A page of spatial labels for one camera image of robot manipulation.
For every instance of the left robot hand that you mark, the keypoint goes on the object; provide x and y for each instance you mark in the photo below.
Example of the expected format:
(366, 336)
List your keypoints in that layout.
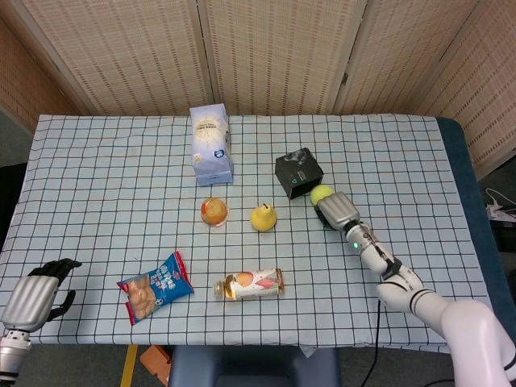
(38, 292)

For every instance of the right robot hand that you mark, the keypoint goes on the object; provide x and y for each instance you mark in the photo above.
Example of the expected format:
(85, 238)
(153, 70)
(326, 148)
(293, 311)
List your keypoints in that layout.
(337, 210)

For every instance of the yellow tennis ball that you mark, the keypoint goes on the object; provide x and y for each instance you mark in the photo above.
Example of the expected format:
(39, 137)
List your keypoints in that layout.
(320, 193)

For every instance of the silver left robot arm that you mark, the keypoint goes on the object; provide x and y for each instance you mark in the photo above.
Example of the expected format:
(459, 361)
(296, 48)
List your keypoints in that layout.
(12, 354)

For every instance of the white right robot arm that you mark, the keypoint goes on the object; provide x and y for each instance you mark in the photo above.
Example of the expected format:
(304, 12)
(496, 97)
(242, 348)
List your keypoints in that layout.
(427, 298)

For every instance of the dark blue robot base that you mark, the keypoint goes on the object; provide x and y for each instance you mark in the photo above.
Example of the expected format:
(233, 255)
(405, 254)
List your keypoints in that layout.
(254, 364)

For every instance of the black cardboard box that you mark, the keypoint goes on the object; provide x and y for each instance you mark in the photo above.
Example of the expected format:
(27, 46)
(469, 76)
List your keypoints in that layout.
(297, 171)

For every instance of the yellow pear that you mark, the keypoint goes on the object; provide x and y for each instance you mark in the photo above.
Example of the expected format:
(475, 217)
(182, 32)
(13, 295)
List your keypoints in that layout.
(263, 219)

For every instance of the juice bottle with fruit label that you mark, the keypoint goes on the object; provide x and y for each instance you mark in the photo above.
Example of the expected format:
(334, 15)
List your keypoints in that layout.
(250, 284)

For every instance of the blue cookie snack bag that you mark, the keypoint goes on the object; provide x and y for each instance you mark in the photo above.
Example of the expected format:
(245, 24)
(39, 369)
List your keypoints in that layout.
(155, 288)

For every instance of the orange fruit in wrapper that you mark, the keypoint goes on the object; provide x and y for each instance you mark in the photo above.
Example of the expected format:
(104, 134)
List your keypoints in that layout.
(215, 211)

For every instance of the checkered light blue tablecloth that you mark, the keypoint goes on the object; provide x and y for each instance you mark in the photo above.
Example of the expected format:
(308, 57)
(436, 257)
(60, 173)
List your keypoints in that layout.
(121, 193)

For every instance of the orange object on floor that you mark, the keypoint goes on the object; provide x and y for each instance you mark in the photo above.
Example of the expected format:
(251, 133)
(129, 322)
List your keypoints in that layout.
(155, 363)

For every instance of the pale blue milk carton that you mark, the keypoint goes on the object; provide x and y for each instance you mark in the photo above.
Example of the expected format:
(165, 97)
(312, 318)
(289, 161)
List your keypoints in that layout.
(211, 149)

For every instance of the woven folding screen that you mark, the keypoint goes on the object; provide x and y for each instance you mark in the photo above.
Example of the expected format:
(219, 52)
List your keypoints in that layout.
(258, 52)

